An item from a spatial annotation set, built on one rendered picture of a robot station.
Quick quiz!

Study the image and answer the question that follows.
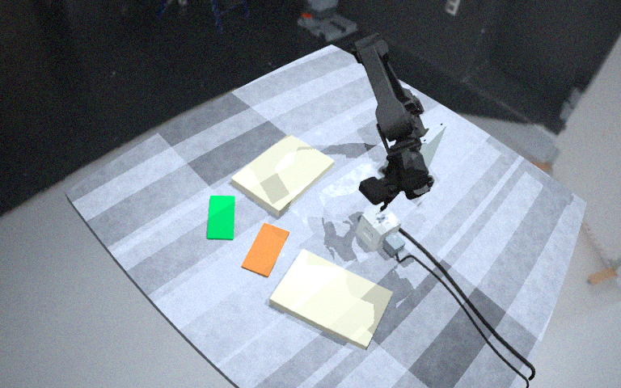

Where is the green rectangular block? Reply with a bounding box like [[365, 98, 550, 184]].
[[207, 196, 235, 240]]

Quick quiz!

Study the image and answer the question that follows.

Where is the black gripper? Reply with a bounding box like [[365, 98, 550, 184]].
[[359, 155, 404, 205]]

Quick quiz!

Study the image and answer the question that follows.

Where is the orange rectangular block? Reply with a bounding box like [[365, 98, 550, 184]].
[[242, 223, 289, 277]]

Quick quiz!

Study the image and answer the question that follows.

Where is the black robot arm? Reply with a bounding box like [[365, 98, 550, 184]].
[[351, 33, 434, 200]]

